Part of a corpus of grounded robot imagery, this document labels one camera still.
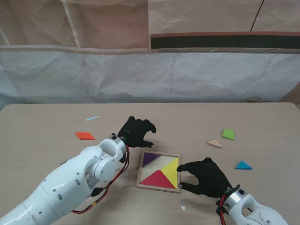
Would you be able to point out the orange tangram parallelogram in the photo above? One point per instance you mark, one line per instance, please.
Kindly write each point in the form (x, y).
(84, 136)

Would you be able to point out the yellow large tangram triangle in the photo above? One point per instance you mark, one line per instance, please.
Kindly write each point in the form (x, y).
(172, 172)

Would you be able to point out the white pointed paper scrap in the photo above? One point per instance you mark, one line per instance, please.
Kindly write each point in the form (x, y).
(183, 207)

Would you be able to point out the marble print backdrop sheet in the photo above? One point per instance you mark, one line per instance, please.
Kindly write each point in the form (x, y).
(140, 75)

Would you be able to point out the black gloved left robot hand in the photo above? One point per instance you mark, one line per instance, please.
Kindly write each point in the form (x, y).
(134, 133)

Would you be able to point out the natural wood tangram triangle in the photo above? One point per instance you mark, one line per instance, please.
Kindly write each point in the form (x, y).
(215, 143)

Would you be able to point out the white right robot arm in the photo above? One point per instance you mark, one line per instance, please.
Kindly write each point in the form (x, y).
(248, 211)

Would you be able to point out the light blue tape scrap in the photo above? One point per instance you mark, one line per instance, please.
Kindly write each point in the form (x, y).
(92, 117)

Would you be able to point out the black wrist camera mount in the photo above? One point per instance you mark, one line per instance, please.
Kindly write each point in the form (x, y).
(123, 159)
(219, 208)

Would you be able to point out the square wooden tangram tray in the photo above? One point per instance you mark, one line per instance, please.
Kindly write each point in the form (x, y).
(152, 170)

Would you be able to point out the red large tangram triangle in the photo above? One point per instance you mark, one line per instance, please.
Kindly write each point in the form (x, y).
(157, 180)

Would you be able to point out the purple tangram triangle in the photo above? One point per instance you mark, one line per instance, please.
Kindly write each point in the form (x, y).
(150, 158)

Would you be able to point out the green tangram square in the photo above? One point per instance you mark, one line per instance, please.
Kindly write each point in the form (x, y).
(228, 134)

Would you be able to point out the blue small tangram triangle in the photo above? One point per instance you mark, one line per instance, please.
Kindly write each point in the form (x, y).
(243, 166)

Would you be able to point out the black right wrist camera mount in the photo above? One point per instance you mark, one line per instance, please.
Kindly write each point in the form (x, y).
(219, 208)

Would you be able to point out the beige paper backdrop sheet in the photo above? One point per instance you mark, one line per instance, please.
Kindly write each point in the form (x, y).
(105, 23)

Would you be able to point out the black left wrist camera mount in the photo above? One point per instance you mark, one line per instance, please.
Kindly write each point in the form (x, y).
(123, 159)

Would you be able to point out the black strip with red edge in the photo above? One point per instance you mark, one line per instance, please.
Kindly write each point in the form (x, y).
(222, 42)

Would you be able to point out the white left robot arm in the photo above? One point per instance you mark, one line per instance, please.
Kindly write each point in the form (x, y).
(70, 182)

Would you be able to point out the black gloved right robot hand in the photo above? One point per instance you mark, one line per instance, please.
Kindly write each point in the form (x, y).
(211, 180)

